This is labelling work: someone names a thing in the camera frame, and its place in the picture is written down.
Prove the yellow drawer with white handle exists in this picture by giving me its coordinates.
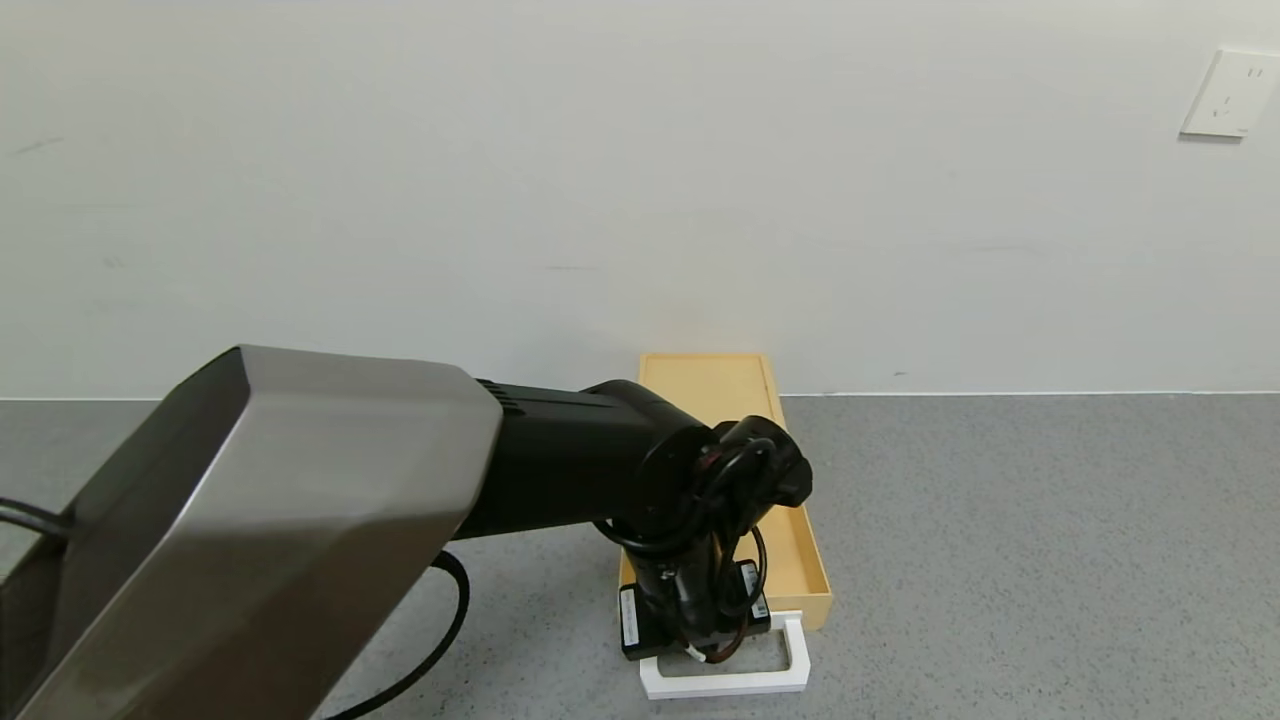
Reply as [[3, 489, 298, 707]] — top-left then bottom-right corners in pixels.
[[617, 500, 834, 700]]

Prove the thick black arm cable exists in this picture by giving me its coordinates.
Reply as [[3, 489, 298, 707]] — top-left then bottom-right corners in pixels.
[[0, 498, 472, 720]]

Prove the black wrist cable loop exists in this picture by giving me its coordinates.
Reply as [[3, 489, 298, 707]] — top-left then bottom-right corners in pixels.
[[592, 440, 771, 666]]

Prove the white wall socket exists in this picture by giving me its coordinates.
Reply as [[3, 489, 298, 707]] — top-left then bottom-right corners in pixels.
[[1180, 48, 1280, 139]]

